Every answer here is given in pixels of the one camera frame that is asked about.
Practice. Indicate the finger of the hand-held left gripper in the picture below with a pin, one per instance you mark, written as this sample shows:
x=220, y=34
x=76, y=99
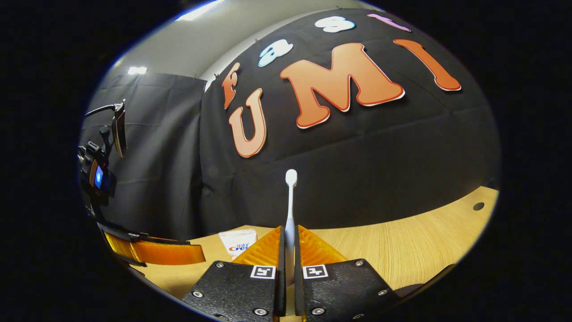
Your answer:
x=170, y=254

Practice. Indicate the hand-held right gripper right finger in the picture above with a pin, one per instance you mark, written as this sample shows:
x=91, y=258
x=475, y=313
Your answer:
x=298, y=290

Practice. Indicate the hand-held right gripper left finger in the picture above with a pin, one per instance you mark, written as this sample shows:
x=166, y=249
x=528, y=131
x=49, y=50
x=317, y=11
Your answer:
x=281, y=290

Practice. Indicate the white toothpaste tube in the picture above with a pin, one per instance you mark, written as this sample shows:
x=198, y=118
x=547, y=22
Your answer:
x=239, y=243

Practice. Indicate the white toothbrush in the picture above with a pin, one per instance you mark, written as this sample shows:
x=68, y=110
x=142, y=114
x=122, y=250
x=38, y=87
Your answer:
x=291, y=205

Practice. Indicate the wooden desktop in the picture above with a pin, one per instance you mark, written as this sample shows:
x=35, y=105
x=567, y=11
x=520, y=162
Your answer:
x=402, y=241

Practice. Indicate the black side cloth panel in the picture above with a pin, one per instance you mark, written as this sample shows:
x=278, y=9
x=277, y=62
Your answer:
x=156, y=156

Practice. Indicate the ceiling light panel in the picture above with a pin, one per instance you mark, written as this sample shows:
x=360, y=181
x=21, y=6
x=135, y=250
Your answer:
x=137, y=70

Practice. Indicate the black backdrop cloth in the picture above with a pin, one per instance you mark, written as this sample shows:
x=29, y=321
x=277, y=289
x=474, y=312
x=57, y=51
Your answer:
x=357, y=156

